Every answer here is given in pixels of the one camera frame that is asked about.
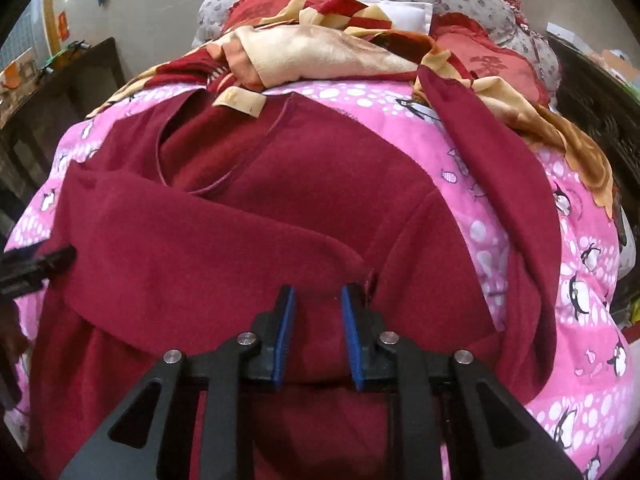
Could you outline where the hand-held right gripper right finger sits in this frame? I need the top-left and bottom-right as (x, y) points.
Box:
(340, 282), (583, 480)

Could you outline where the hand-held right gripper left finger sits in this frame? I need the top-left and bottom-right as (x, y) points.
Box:
(59, 285), (298, 480)

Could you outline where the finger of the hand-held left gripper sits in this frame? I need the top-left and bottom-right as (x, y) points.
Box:
(0, 245), (77, 297)

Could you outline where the maroon sweater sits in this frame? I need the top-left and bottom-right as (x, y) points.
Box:
(27, 67), (558, 480)

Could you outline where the dark wooden cabinet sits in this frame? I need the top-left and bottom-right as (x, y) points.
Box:
(0, 37), (126, 241)

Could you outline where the window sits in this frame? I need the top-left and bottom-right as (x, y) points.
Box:
(0, 0), (53, 78)

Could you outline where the pink penguin print blanket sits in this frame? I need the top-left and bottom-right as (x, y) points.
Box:
(2, 82), (631, 480)

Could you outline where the red and gold blanket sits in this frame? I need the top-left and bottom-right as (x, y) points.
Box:
(87, 0), (616, 221)

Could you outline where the red ruffled cushion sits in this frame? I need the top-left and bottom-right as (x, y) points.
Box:
(430, 10), (551, 106)
(227, 0), (346, 28)

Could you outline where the white cloth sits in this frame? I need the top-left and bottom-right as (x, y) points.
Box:
(345, 0), (433, 36)

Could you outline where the white paper stack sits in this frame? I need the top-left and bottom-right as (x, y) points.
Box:
(546, 22), (583, 45)

